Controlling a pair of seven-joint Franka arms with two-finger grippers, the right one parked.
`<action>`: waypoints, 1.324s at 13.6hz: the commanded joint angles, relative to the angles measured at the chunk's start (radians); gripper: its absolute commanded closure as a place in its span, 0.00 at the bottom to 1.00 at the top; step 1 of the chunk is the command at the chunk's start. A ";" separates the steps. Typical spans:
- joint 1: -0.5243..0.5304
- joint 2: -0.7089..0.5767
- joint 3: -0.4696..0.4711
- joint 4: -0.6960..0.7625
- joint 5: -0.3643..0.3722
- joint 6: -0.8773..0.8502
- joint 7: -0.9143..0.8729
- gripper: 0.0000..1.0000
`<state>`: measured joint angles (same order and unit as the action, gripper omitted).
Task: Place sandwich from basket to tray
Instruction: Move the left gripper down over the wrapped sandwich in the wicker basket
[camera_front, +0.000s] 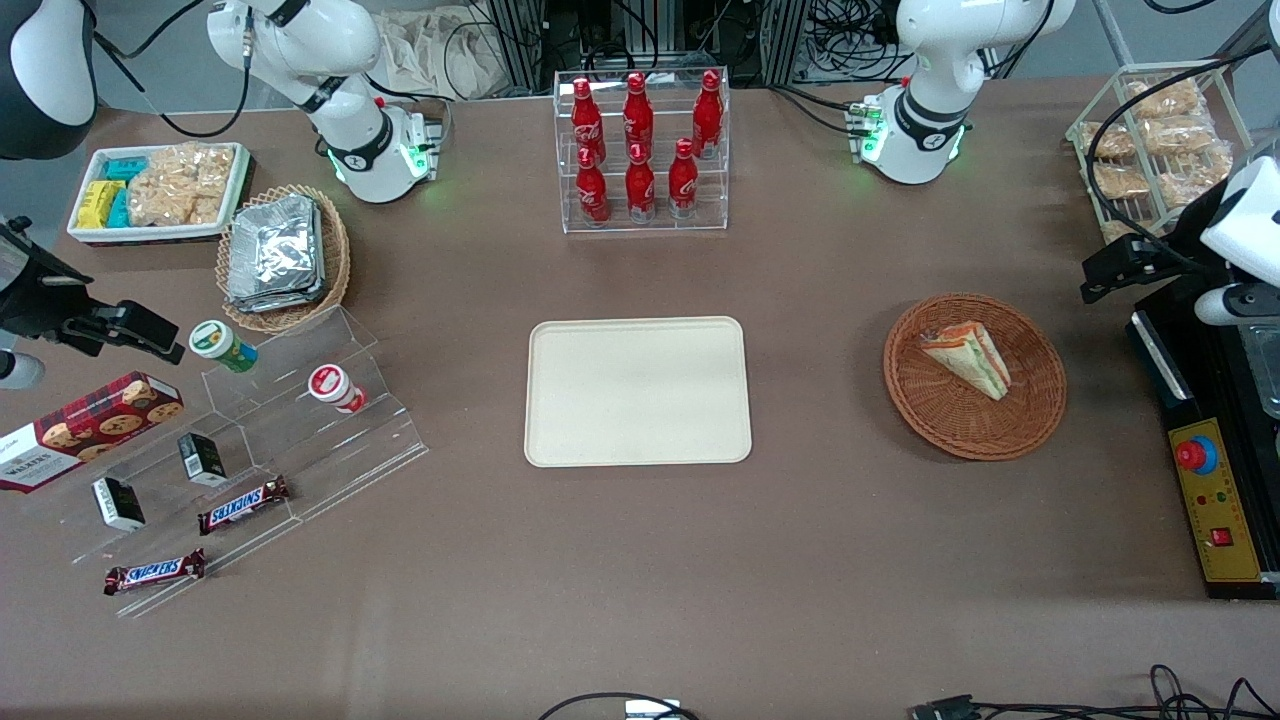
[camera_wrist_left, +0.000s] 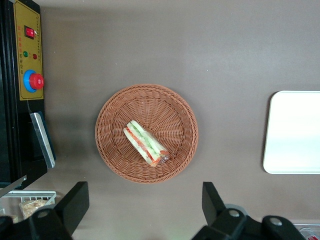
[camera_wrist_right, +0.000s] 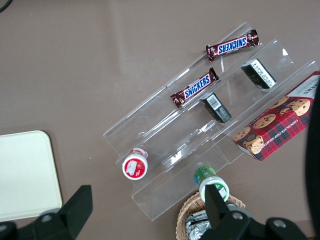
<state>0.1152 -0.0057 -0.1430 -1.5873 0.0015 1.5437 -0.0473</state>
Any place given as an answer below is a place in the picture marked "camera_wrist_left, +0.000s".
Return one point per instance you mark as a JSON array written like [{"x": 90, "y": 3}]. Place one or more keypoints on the clear bag of snacks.
[{"x": 31, "y": 207}]

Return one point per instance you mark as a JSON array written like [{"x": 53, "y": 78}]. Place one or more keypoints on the sandwich with vegetables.
[{"x": 143, "y": 142}]

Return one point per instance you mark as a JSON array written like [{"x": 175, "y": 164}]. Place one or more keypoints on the clear acrylic bottle rack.
[{"x": 307, "y": 225}]

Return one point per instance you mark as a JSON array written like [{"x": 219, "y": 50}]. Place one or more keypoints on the black machine with yellow panel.
[{"x": 10, "y": 100}]

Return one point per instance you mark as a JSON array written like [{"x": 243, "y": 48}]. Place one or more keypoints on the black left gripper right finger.
[{"x": 212, "y": 202}]

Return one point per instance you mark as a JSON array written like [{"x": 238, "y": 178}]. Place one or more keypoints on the cream plastic serving tray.
[{"x": 292, "y": 132}]

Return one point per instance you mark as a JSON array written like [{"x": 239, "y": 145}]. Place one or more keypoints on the brown round wicker basket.
[{"x": 170, "y": 112}]

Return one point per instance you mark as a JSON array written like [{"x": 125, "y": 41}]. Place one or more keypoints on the red cola bottle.
[{"x": 315, "y": 238}]

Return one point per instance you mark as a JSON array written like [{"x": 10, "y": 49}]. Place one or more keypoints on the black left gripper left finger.
[{"x": 72, "y": 205}]

